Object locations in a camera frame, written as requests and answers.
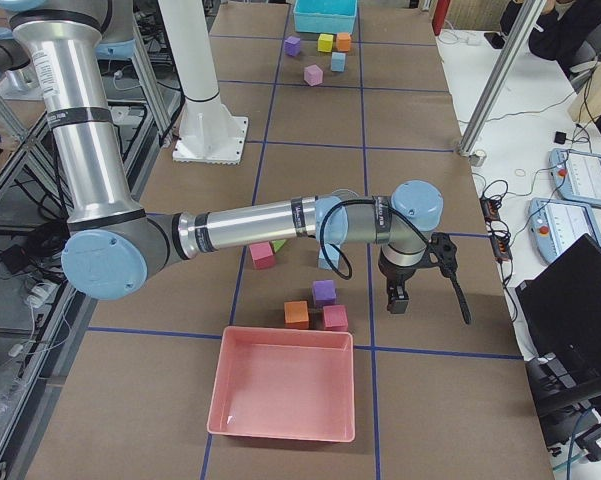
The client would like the light blue block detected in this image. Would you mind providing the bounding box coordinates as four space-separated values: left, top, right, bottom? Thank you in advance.
318 244 340 270
330 52 347 73

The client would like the near magenta block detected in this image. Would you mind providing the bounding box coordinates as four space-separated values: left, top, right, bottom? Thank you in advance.
322 305 349 332

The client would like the near purple block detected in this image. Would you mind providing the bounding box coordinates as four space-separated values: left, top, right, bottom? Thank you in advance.
312 280 337 308

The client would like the near orange block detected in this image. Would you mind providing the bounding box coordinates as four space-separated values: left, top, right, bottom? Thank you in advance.
284 300 310 330

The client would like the orange block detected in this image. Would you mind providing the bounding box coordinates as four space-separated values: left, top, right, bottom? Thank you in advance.
284 300 310 330
335 32 352 53

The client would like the green block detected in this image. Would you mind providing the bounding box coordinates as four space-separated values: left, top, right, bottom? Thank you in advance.
270 239 286 253

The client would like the pink plastic tray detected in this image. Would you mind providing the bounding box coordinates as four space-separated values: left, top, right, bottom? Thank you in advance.
207 326 356 443

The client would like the red pink block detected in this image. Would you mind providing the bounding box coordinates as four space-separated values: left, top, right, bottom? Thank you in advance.
249 242 276 270

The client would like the lower teach pendant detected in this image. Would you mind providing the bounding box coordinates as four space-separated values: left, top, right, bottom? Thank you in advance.
529 197 601 264

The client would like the teach pendant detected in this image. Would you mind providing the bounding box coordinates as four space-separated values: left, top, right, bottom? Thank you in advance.
548 148 601 208
529 197 601 264

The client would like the black laptop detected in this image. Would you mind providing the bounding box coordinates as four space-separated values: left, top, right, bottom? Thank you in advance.
516 234 601 374

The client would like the black monitor stand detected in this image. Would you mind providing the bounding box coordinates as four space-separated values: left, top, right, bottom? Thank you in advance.
525 356 601 447

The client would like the upper teach pendant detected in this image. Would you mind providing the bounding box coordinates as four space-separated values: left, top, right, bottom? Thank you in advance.
548 148 601 208

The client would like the far lilac block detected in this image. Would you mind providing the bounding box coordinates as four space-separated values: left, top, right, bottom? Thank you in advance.
303 64 323 87

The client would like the far orange block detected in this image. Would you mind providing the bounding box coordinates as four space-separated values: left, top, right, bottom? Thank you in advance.
335 32 352 53

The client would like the yellow block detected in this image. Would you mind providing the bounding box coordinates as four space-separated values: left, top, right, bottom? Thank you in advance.
317 33 334 53

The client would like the far dark purple block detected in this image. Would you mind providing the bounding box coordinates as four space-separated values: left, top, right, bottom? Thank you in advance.
284 35 302 57

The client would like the teal plastic bin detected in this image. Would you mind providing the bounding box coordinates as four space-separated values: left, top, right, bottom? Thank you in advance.
293 0 358 34

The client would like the seated person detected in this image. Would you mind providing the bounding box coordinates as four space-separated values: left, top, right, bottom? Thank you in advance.
528 0 601 74

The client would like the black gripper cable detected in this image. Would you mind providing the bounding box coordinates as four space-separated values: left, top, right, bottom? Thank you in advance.
317 197 472 326

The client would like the black orange connector cable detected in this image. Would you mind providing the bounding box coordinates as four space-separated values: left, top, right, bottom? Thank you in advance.
479 180 514 286

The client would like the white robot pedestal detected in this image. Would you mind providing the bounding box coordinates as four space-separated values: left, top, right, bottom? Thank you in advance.
159 0 249 165

